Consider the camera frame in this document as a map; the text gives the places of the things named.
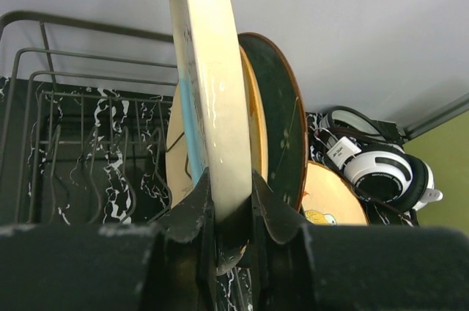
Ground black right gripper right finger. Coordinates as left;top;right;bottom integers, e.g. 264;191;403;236
251;173;468;310

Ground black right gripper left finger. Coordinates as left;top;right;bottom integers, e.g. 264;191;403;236
1;172;216;310

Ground cream bird plate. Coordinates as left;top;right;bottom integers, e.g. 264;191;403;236
166;48;268;207
301;161;369;225

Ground teal glazed plate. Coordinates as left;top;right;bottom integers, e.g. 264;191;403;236
238;32;308;211

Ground white plate blue band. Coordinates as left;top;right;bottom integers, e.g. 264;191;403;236
163;0;254;277

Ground white black headphones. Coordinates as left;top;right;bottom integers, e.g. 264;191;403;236
313;106;443;221

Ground green storage box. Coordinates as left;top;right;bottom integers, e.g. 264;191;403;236
405;112;468;233

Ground dark wire dish rack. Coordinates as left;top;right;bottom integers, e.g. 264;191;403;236
0;10;257;311

